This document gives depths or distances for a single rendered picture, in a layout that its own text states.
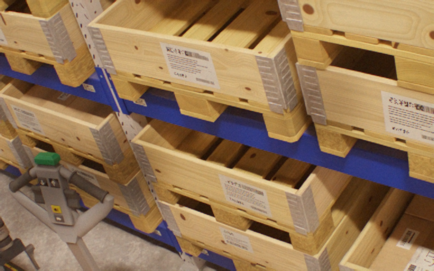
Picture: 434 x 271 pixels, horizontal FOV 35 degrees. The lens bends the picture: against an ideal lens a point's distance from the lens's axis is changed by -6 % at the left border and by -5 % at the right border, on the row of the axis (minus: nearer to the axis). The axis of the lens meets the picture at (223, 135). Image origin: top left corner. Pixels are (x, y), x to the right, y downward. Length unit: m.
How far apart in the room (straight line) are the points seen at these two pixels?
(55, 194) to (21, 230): 2.07
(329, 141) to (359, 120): 0.18
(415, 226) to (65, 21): 1.61
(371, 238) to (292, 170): 0.41
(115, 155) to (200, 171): 0.56
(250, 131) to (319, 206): 0.38
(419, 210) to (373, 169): 0.73
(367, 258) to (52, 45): 1.49
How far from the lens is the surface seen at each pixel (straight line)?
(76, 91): 3.15
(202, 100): 2.45
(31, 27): 2.94
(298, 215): 2.56
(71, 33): 2.89
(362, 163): 2.29
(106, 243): 3.98
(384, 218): 2.89
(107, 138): 3.12
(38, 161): 2.27
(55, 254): 4.08
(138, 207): 3.38
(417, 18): 1.75
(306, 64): 2.05
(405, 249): 2.86
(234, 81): 2.28
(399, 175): 2.25
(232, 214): 2.83
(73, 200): 2.27
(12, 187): 2.41
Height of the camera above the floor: 2.70
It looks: 39 degrees down
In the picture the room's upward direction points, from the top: 19 degrees counter-clockwise
